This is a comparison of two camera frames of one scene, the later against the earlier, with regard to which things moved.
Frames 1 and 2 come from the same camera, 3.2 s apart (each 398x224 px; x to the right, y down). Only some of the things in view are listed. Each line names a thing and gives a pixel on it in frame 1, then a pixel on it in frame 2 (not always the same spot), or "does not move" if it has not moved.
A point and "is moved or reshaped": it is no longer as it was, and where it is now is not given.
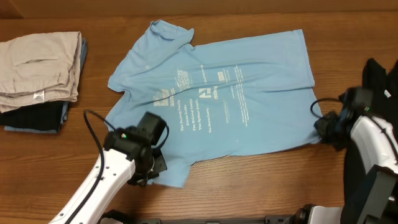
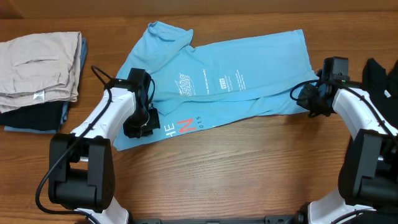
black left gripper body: (157, 166) -> (142, 122)
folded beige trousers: (39, 68) does not move
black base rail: (112, 216) does not move
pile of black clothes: (384, 83) does not move
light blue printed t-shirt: (218, 98) is moved or reshaped
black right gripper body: (325, 130) -> (308, 99)
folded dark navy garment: (43, 116) does not move
